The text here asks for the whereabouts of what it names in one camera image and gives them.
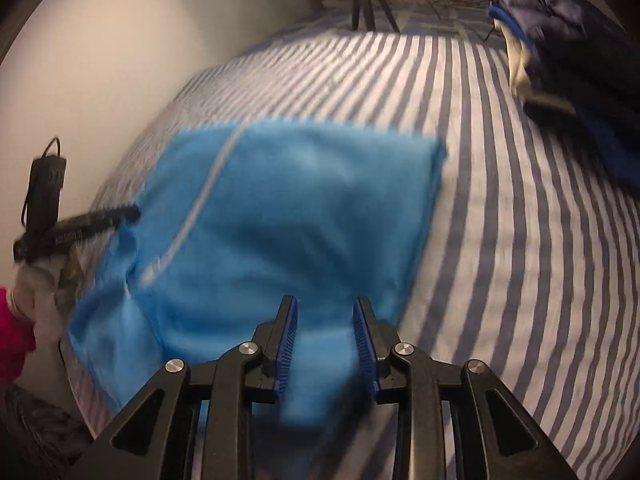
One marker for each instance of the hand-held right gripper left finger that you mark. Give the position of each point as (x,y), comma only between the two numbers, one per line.
(287,345)

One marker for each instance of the light blue jacket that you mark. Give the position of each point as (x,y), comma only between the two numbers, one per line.
(300,210)

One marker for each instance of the person's left hand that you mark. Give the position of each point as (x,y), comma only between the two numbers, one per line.
(42,290)

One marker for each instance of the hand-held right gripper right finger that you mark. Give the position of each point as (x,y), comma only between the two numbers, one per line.
(364,345)

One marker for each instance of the dark cloth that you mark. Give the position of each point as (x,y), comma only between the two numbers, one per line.
(35,435)

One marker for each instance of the dark navy down jacket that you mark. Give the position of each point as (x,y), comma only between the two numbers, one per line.
(565,20)

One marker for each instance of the black tripod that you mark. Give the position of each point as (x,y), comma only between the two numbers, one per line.
(356,10)

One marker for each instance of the striped bed sheet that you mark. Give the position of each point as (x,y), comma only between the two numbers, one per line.
(500,260)

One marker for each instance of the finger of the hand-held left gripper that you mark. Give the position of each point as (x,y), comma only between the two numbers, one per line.
(110,214)

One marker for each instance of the folded beige cloth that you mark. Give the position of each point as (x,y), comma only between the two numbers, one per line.
(517,70)

